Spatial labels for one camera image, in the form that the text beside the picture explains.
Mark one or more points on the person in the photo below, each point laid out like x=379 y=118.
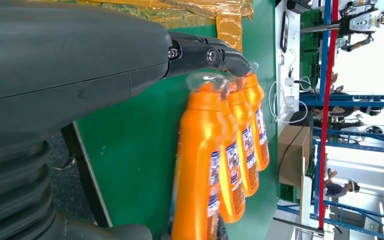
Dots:
x=337 y=112
x=336 y=189

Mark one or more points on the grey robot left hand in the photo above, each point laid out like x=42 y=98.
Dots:
x=62 y=49

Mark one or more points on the black smartphone round camera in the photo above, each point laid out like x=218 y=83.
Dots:
x=284 y=33

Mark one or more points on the green work table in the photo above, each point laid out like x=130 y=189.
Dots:
x=139 y=149

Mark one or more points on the brown cardboard box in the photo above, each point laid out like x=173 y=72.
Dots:
x=294 y=165

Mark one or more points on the white and black humanoid robot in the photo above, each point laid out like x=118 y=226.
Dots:
x=364 y=20

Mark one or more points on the white box lid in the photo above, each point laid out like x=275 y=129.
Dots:
x=306 y=198

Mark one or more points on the green plastic crate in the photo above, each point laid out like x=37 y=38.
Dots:
x=288 y=193
x=309 y=49

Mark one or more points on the orange detergent bottle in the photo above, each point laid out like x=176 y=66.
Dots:
x=195 y=139
x=255 y=96
x=225 y=195
x=241 y=114

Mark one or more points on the yellow taped cardboard sheet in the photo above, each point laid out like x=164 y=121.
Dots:
x=228 y=30

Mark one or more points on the white power strip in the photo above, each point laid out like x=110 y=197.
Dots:
x=289 y=102

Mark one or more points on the red metal post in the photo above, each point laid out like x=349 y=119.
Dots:
x=325 y=149

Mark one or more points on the blue metal shelving rack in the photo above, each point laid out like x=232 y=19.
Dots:
x=326 y=49

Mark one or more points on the white table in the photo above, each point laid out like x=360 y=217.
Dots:
x=294 y=66

